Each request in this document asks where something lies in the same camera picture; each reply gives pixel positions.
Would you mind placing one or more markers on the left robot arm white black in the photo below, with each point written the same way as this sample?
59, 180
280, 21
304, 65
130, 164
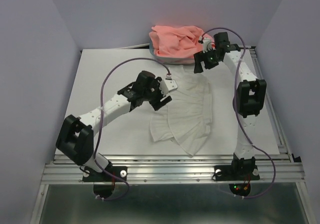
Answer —
76, 136

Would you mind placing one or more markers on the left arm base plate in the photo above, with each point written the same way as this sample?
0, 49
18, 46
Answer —
109, 185

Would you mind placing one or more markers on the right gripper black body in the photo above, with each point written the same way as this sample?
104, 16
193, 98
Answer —
211, 55

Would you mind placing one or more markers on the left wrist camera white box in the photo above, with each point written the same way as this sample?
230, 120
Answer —
167, 86

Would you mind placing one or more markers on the aluminium frame rail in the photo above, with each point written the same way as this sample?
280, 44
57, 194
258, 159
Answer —
171, 188

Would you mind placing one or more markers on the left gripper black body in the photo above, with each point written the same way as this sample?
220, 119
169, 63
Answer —
154, 93

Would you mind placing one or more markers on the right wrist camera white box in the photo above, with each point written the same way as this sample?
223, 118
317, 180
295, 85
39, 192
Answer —
206, 43

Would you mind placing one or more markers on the white pleated skirt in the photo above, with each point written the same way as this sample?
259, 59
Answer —
188, 118

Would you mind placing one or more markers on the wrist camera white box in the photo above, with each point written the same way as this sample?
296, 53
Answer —
167, 86
206, 43

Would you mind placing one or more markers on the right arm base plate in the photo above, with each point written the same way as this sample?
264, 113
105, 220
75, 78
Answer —
239, 179

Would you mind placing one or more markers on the grey fabric basket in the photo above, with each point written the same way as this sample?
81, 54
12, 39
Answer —
170, 60

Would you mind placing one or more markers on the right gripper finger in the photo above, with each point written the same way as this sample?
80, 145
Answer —
198, 58
208, 64

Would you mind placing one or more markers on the pink skirt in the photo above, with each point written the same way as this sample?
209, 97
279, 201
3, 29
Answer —
177, 42

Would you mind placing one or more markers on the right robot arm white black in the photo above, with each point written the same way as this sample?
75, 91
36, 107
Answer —
249, 92

